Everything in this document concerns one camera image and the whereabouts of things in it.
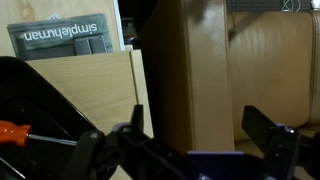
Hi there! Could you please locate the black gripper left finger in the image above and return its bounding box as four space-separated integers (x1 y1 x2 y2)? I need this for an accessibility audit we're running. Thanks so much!
129 104 145 133

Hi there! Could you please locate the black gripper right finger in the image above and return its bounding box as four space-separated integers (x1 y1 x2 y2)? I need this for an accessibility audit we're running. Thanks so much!
241 105 280 153

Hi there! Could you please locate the black plastic tray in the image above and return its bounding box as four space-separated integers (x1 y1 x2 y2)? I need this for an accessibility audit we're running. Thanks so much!
0 56 102 180

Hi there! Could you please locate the orange handled screwdriver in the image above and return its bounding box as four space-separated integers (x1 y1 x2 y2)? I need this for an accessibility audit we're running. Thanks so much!
0 119 80 148

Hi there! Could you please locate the light wooden cabinet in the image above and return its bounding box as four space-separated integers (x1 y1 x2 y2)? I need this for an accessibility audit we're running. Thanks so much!
25 49 155 180

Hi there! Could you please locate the tan leather sofa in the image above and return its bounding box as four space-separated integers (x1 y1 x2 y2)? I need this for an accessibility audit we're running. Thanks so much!
139 0 320 180

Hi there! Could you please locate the grey simplehuman booklet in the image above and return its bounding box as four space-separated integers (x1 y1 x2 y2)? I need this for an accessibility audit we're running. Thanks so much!
6 13 115 62

